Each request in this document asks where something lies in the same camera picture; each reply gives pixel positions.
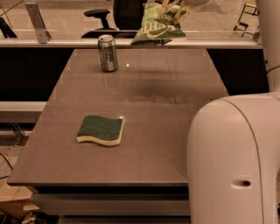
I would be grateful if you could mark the green jalapeno chip bag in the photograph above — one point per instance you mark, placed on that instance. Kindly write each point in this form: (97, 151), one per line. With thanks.
(157, 29)

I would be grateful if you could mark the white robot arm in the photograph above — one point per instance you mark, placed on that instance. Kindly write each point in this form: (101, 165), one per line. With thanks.
(233, 146)

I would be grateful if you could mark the green soda can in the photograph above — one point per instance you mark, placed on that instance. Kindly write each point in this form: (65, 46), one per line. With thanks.
(107, 51)

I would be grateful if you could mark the black office chair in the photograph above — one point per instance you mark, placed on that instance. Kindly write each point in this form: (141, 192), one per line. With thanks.
(127, 15)

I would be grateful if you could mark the wooden stool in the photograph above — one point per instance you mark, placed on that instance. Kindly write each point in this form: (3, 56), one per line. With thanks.
(248, 23)

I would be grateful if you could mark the green and yellow sponge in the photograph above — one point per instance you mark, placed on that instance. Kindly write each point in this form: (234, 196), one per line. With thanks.
(101, 130)

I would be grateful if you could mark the metal window rail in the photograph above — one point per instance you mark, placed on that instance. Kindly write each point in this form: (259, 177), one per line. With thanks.
(91, 43)

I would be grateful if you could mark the left metal bracket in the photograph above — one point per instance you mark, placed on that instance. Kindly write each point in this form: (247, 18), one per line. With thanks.
(41, 32)

